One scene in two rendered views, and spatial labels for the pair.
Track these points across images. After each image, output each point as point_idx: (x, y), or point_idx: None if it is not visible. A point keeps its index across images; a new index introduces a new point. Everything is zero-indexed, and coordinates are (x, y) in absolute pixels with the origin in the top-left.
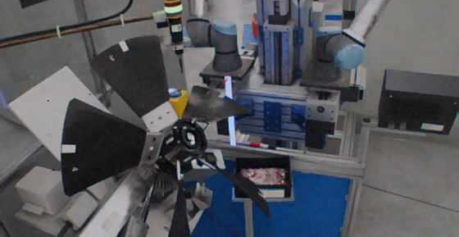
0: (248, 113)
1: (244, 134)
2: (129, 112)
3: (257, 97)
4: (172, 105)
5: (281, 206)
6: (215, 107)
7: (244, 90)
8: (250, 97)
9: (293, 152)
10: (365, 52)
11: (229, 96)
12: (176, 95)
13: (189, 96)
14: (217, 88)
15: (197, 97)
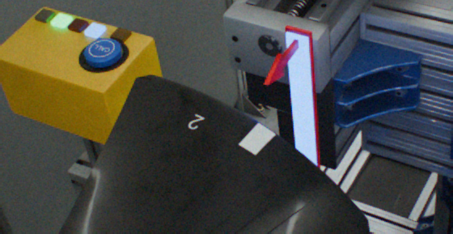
0: (397, 96)
1: (378, 153)
2: (1, 38)
3: (436, 48)
4: (86, 100)
5: None
6: (209, 223)
7: (388, 19)
8: (408, 44)
9: None
10: None
11: (301, 107)
12: (105, 62)
13: (108, 140)
14: (283, 14)
15: (137, 154)
